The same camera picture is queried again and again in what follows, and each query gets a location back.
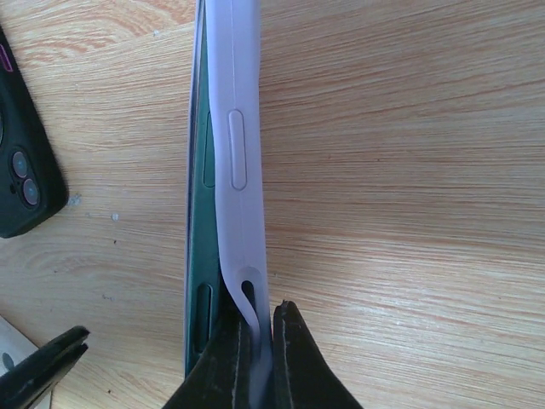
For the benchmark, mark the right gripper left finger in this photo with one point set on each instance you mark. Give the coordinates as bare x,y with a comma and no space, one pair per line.
221,376

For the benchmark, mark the black phone case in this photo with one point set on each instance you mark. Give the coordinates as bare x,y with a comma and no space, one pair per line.
33,187

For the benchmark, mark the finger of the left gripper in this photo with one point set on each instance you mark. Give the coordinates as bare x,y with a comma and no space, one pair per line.
28,383

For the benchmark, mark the lilac phone case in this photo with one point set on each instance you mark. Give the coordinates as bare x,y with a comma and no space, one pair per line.
234,54

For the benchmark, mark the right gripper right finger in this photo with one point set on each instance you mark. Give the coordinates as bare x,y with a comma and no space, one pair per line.
302,377

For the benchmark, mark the green phone black screen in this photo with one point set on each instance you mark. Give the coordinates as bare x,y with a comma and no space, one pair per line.
203,287

